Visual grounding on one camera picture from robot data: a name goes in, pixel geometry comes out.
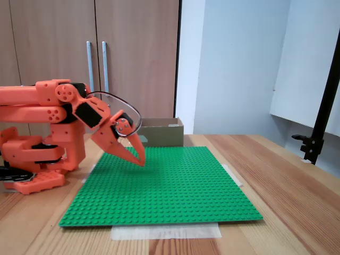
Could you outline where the open cardboard box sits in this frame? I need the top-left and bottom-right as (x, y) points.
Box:
(134, 117), (185, 148)

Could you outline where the green lego baseplate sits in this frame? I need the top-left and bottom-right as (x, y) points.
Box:
(58, 146), (264, 228)

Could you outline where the wooden cabinet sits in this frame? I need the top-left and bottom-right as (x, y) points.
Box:
(0, 0), (183, 135)

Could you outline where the black stand with clamp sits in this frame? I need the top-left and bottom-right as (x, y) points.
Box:
(291, 34), (340, 166)

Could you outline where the black gripper motor cable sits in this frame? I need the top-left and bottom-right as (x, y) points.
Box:
(85, 91), (143, 138)

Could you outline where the metal cabinet handle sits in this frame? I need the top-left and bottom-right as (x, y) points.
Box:
(86, 41), (96, 94)
(101, 41), (110, 97)

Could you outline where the black base cable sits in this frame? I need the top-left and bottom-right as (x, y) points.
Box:
(0, 165), (37, 184)

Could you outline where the white wall board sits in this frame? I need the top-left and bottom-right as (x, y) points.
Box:
(269, 0), (340, 138)

